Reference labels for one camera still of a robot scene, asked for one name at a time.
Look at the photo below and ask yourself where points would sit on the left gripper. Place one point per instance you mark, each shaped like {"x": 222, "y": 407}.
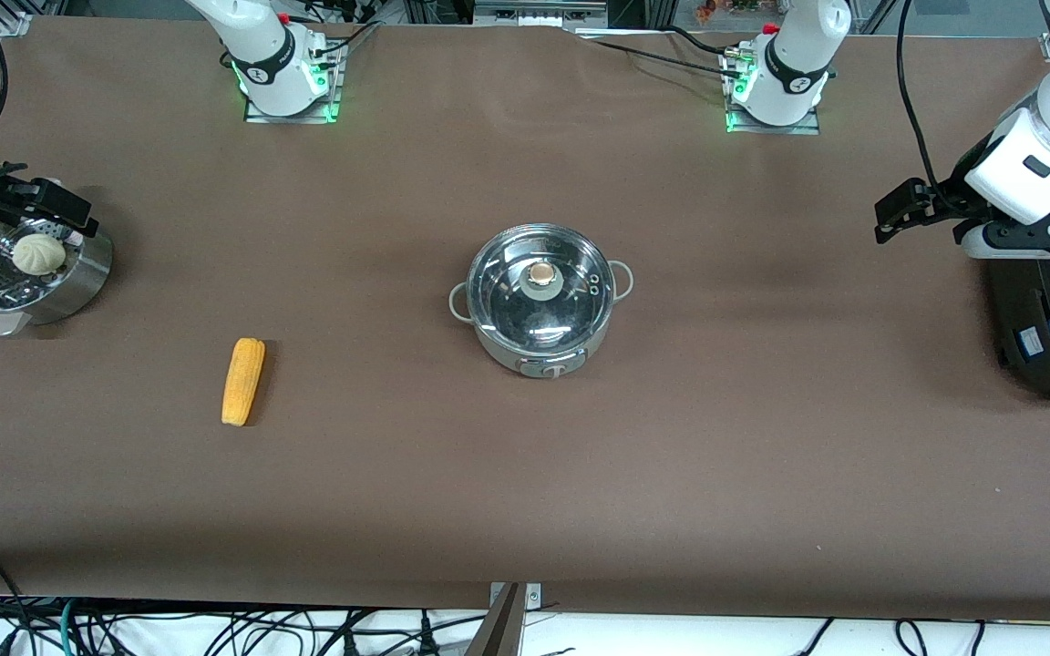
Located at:
{"x": 942, "y": 206}

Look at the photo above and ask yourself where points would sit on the yellow corn cob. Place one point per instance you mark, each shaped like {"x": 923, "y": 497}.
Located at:
{"x": 242, "y": 383}

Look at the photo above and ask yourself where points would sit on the glass pot lid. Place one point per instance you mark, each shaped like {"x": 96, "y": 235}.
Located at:
{"x": 507, "y": 310}

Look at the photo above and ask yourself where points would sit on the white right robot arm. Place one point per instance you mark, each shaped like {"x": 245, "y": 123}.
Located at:
{"x": 265, "y": 50}

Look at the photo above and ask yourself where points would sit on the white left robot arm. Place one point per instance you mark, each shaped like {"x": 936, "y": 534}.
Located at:
{"x": 794, "y": 55}

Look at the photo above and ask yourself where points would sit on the silver steamer pot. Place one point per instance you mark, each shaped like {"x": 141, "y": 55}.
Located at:
{"x": 78, "y": 273}

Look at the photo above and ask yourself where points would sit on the grey electric cooking pot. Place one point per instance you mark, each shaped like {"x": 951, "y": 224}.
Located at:
{"x": 543, "y": 360}

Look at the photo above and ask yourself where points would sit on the white steamed bun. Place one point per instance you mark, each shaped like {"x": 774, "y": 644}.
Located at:
{"x": 38, "y": 254}

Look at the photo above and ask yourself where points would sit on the black round appliance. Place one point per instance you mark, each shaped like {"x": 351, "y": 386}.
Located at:
{"x": 1044, "y": 337}

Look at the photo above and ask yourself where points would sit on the grey background box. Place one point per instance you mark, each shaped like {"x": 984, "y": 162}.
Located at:
{"x": 539, "y": 11}

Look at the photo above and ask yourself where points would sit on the brown table cover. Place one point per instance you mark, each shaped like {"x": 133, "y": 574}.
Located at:
{"x": 525, "y": 474}

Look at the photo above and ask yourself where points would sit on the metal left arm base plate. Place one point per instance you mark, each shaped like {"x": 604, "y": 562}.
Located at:
{"x": 812, "y": 126}

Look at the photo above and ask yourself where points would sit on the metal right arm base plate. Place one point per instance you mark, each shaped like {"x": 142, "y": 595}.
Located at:
{"x": 334, "y": 105}

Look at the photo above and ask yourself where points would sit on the small metal table bracket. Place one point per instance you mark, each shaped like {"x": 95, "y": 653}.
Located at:
{"x": 534, "y": 594}

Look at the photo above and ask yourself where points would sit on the dark camera mounting post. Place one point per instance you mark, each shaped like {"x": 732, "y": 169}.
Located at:
{"x": 498, "y": 629}

